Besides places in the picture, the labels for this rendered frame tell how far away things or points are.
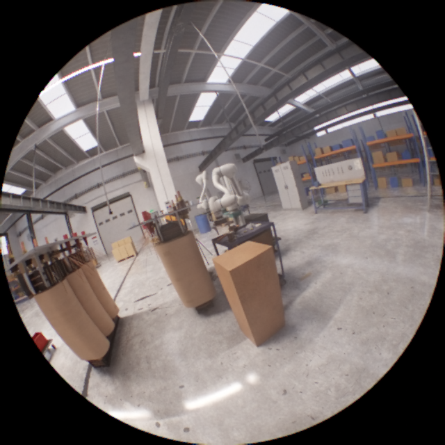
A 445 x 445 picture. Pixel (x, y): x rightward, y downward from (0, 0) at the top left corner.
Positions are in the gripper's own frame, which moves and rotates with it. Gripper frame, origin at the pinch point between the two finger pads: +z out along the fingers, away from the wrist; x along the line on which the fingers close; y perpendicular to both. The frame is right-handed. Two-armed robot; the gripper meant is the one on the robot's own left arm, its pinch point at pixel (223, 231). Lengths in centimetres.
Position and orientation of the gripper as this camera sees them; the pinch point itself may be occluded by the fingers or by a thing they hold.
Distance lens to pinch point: 158.7
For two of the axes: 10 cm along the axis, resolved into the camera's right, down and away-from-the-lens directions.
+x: 9.5, -3.1, -0.2
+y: 0.3, 1.6, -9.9
